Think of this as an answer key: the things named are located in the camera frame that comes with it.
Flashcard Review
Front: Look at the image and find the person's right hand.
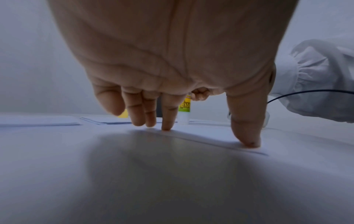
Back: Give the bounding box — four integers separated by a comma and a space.
190, 86, 214, 102

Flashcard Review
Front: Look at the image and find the person's left hand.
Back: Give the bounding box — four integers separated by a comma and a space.
47, 0, 299, 148

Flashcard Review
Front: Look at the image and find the yellow glue stick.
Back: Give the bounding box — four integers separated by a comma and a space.
177, 94, 192, 126

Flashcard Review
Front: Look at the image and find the single white paper sheet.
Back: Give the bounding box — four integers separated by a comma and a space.
140, 124, 272, 156
79, 114, 167, 126

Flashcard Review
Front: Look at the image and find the white paper stack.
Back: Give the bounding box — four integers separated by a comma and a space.
0, 114, 83, 128

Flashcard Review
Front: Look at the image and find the person's right forearm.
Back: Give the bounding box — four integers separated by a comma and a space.
271, 37, 354, 123

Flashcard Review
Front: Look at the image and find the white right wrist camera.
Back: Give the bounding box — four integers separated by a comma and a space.
227, 110, 272, 128

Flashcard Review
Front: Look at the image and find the black right camera cable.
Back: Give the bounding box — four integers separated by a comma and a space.
267, 89, 354, 105

